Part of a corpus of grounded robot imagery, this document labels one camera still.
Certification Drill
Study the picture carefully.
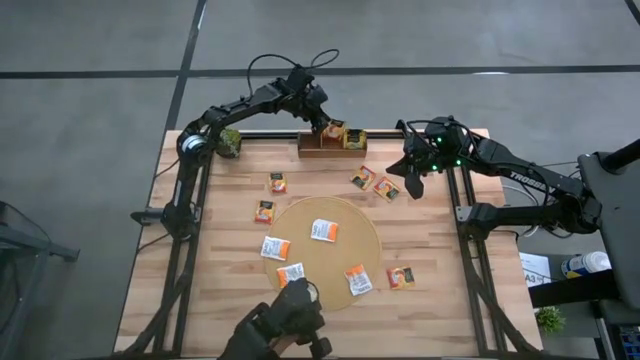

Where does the round woven straw placemat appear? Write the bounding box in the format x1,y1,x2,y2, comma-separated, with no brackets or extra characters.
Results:
263,195,383,312

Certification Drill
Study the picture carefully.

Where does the small potted succulent plant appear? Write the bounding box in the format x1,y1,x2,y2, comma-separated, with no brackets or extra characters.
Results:
214,127,243,160

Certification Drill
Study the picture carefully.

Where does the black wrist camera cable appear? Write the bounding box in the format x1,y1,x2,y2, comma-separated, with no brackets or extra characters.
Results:
397,118,474,156
246,48,341,99

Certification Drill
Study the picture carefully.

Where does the dark grey cart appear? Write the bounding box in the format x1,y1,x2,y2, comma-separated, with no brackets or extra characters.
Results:
578,151,640,311

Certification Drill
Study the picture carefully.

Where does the small green potted plant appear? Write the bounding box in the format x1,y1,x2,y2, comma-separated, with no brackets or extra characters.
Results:
534,306,568,336

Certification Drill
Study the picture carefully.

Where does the wooden three-compartment organiser box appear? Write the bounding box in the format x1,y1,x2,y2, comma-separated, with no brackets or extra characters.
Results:
297,130,370,160

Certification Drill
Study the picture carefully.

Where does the black base connector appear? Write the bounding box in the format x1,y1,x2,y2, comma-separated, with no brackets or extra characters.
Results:
130,209,166,226

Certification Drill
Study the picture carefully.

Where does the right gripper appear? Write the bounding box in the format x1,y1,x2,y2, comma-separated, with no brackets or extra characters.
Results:
385,134,441,200

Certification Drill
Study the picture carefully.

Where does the grey metal stand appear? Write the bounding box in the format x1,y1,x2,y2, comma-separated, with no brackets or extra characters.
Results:
0,199,81,360

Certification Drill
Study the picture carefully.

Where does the black shelf board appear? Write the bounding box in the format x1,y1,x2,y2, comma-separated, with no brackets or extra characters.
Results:
528,269,621,309

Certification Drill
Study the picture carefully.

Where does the black pole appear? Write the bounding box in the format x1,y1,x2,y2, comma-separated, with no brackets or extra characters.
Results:
599,139,640,174

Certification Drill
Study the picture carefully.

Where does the white plastic bottle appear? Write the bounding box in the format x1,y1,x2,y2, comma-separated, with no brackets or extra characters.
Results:
560,251,612,280

